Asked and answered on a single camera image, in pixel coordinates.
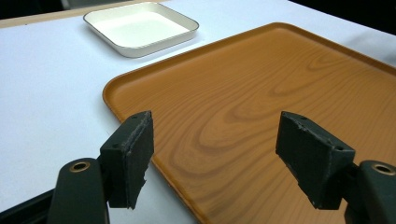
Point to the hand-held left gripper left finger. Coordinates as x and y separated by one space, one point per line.
127 161

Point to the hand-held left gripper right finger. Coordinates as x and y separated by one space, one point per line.
314 161

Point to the wood-grain brown tray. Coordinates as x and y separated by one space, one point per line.
249 102

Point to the white square tray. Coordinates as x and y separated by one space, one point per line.
140 28

